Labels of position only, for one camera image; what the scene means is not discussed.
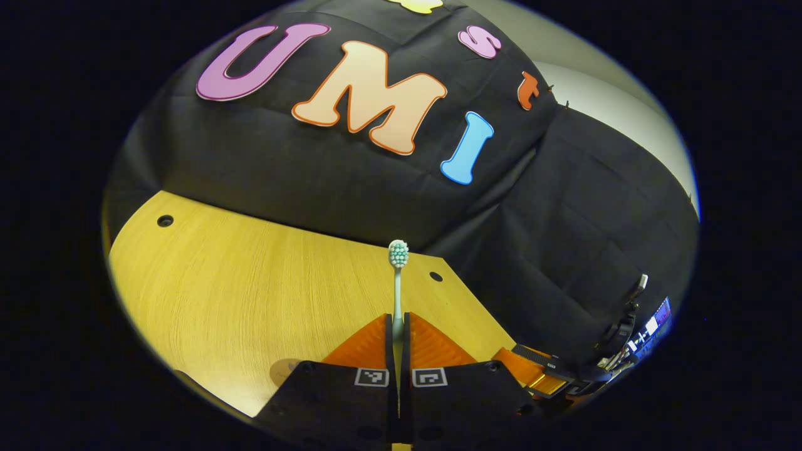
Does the black backdrop cloth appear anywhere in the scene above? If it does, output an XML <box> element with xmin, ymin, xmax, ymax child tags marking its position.
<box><xmin>103</xmin><ymin>0</ymin><xmax>699</xmax><ymax>376</ymax></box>

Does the yellow wooden desktop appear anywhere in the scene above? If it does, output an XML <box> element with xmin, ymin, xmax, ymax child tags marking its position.
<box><xmin>107</xmin><ymin>191</ymin><xmax>533</xmax><ymax>419</ymax></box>

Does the pale green toothbrush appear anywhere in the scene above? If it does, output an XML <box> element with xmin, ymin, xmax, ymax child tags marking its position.
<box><xmin>387</xmin><ymin>239</ymin><xmax>410</xmax><ymax>342</ymax></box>

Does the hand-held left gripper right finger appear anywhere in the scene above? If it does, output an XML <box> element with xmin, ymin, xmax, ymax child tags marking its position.
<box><xmin>401</xmin><ymin>312</ymin><xmax>546</xmax><ymax>442</ymax></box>

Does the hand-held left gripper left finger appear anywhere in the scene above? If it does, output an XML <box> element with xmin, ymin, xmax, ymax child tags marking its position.
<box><xmin>254</xmin><ymin>312</ymin><xmax>400</xmax><ymax>445</ymax></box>

